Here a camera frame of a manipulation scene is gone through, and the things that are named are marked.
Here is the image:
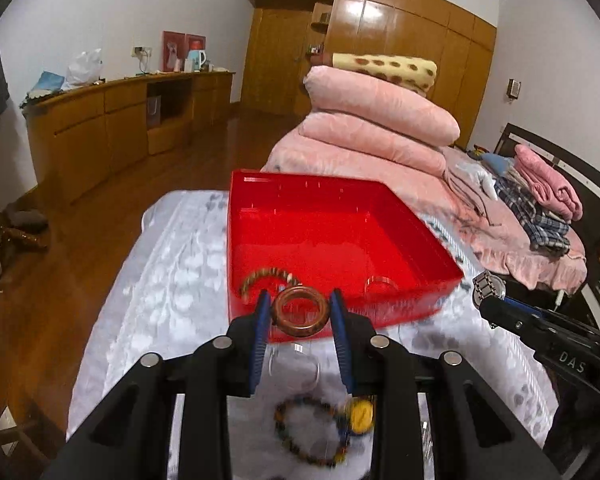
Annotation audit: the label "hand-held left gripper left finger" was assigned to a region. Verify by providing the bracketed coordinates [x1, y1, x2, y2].
[40, 290, 281, 480]

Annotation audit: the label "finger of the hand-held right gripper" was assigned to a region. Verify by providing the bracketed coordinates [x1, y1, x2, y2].
[500, 296, 551, 319]
[480, 297, 548, 346]

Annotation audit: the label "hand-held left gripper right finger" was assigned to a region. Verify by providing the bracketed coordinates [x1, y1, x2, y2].
[329, 289, 563, 480]

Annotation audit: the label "brown wooden bangle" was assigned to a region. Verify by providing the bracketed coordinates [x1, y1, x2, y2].
[271, 287, 333, 340]

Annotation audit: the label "brown beaded bracelet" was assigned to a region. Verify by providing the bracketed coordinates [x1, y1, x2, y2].
[240, 267, 301, 303]

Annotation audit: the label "yellow dial watch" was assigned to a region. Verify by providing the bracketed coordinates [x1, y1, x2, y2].
[337, 395, 376, 436]

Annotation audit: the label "multicolour beaded bracelet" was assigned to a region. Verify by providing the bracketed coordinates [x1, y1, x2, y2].
[274, 396, 353, 468]

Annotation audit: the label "red plastic box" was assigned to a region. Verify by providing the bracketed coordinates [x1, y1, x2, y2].
[226, 169, 465, 343]

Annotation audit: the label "clear glass bangle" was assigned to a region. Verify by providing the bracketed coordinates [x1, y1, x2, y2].
[267, 342, 322, 392]
[365, 276, 398, 297]

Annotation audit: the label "bed with pink sheet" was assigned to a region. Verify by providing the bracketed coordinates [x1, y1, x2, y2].
[260, 125, 588, 296]

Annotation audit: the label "plaid folded clothes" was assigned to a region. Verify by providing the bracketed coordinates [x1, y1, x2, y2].
[495, 175, 572, 252]

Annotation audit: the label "grey leaf print bedspread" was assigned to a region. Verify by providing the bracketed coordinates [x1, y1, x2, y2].
[67, 190, 563, 480]

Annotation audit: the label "beige folded blanket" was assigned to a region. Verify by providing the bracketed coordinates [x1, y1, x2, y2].
[442, 147, 506, 223]

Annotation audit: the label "white crumpled cloth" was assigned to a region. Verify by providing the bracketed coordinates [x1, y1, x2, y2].
[457, 160, 497, 197]

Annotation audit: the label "blue pillow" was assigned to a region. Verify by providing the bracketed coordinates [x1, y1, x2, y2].
[480, 152, 517, 177]

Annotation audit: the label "dark wooden headboard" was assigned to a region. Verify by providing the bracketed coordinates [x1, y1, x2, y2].
[495, 122, 600, 286]

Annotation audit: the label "pink folded quilt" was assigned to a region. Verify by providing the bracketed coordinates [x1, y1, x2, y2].
[302, 66, 461, 148]
[297, 112, 448, 176]

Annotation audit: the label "dark floor cushion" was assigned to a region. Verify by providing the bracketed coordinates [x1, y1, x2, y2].
[7, 205, 49, 232]

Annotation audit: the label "giraffe spotted yellow pillow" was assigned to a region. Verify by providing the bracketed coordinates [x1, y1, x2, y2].
[330, 53, 438, 96]

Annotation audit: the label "wooden sideboard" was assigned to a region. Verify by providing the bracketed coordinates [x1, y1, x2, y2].
[22, 72, 237, 207]

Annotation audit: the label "wooden coat rack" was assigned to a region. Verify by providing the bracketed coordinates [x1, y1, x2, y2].
[0, 155, 49, 286]

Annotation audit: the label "wooden door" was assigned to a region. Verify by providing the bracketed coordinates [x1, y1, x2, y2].
[242, 7, 331, 117]

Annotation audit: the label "wooden wardrobe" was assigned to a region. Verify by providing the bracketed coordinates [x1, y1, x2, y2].
[240, 0, 497, 151]

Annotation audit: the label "white plastic bag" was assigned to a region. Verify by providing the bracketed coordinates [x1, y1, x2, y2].
[62, 49, 103, 91]

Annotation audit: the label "blue cloth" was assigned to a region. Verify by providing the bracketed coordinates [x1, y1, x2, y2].
[21, 71, 71, 107]

